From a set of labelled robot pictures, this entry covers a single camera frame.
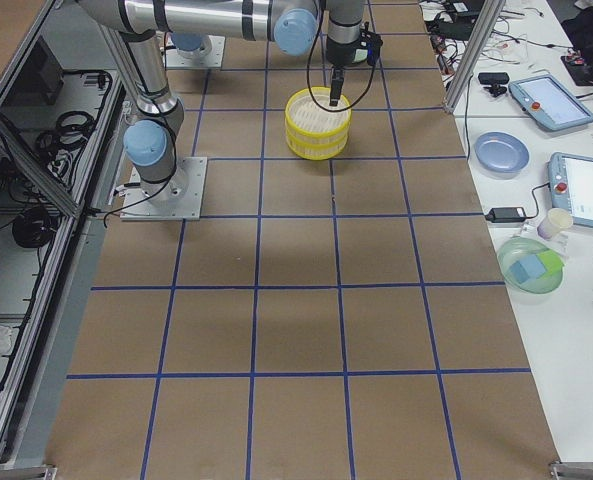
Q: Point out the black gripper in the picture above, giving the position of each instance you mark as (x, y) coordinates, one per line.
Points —
(337, 55)

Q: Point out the yellow steamer basket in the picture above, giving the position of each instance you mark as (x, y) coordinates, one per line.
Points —
(309, 113)
(316, 149)

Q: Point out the light green plate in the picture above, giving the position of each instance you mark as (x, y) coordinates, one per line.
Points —
(360, 56)

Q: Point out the black webcam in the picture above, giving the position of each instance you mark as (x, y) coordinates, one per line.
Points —
(495, 83)

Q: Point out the blue plate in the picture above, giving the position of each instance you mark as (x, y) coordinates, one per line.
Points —
(501, 155)

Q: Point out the teach pendant far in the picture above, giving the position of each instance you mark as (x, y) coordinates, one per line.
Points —
(549, 103)

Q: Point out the teach pendant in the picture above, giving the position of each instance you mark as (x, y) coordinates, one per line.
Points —
(571, 185)
(549, 103)

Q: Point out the black power adapter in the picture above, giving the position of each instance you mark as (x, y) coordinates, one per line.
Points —
(507, 215)

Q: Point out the paper cup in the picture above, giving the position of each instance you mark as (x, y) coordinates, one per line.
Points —
(554, 222)

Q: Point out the green bowl with sponges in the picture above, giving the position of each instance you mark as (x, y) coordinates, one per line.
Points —
(530, 266)

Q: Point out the teach pendant near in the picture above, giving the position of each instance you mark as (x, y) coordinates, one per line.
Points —
(571, 185)

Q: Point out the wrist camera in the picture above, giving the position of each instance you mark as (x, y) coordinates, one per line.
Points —
(372, 44)

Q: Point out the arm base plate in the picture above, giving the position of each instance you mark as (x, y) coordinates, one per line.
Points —
(180, 199)
(192, 51)

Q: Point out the aluminium frame post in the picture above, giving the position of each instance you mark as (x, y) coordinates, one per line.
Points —
(480, 34)

